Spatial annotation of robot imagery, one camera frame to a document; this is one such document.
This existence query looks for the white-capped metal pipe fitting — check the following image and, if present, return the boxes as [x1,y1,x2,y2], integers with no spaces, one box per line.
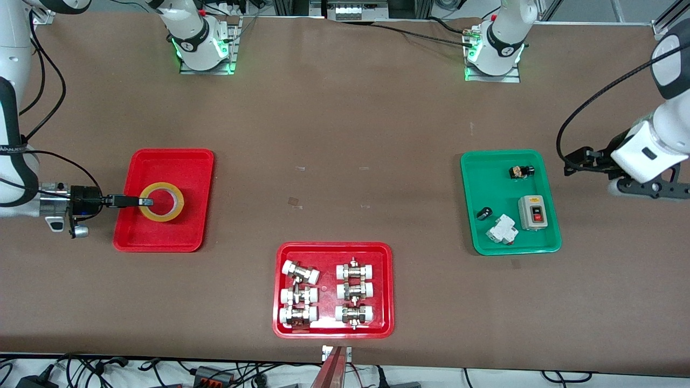
[335,303,375,329]
[336,258,375,281]
[280,286,319,306]
[336,281,375,301]
[279,305,319,328]
[281,260,321,285]

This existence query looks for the aluminium frame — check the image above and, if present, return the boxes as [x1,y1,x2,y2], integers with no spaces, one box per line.
[272,0,432,17]

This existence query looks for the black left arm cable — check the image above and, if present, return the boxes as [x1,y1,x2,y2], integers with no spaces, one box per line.
[556,43,690,165]

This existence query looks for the grey push-button switch box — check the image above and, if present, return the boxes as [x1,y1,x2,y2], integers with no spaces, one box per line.
[517,195,546,231]

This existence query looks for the yellow tape roll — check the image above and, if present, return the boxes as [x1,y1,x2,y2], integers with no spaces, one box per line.
[139,182,185,222]

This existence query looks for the black plug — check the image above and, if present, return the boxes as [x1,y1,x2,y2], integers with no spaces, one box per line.
[376,365,422,388]

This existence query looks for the white metal bracket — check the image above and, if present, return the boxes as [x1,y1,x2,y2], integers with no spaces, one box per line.
[321,345,353,363]

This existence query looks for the black braided cable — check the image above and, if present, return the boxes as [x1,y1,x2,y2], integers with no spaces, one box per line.
[372,23,475,46]

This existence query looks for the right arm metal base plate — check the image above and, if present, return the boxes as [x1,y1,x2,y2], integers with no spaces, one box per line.
[180,16,238,75]

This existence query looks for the empty red plastic tray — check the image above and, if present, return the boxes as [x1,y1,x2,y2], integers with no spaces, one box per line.
[112,148,215,253]

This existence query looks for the red tray with fittings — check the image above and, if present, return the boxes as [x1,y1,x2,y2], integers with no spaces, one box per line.
[272,241,395,340]

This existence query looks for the white terminal block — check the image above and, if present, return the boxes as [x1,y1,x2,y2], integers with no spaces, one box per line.
[327,0,389,21]

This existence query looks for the black power adapter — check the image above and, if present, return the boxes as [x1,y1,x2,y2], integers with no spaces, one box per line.
[15,371,59,388]

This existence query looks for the white circuit breaker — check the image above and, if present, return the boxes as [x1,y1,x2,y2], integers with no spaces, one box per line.
[485,214,519,246]

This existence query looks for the black orange connector box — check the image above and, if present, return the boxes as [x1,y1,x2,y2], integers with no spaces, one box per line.
[193,365,236,386]

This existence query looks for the black cable bundle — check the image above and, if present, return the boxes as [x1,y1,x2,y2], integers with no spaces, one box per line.
[208,0,257,22]

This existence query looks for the red aluminium bar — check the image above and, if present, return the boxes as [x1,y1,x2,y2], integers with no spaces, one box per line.
[309,346,346,388]

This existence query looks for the green plastic tray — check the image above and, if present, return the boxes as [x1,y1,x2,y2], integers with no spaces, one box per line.
[460,149,563,256]

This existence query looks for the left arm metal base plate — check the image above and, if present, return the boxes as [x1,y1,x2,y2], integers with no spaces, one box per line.
[464,24,521,83]

